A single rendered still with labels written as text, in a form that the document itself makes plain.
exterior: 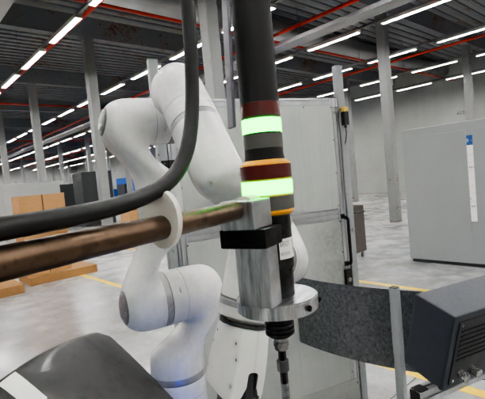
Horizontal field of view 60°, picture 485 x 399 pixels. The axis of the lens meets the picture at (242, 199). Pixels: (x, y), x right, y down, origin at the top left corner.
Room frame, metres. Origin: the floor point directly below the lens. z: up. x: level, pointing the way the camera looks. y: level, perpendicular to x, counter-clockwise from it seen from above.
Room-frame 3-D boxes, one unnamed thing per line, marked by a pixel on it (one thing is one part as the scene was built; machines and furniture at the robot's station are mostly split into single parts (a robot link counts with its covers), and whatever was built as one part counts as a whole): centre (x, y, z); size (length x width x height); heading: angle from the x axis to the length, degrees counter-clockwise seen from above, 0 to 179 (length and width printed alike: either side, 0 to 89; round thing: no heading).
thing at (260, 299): (0.35, -0.02, 1.49); 0.09 x 0.07 x 0.10; 150
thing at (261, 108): (0.36, -0.02, 1.61); 0.03 x 0.03 x 0.01
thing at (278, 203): (0.36, -0.02, 1.54); 0.04 x 0.04 x 0.01
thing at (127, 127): (0.90, 0.21, 1.50); 0.16 x 0.12 x 0.50; 121
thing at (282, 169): (0.36, -0.02, 1.56); 0.04 x 0.04 x 0.01
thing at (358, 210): (7.18, -1.70, 0.45); 0.68 x 0.47 x 0.90; 45
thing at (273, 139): (0.36, -0.02, 1.59); 0.03 x 0.03 x 0.01
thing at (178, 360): (0.94, 0.15, 1.25); 0.19 x 0.12 x 0.24; 121
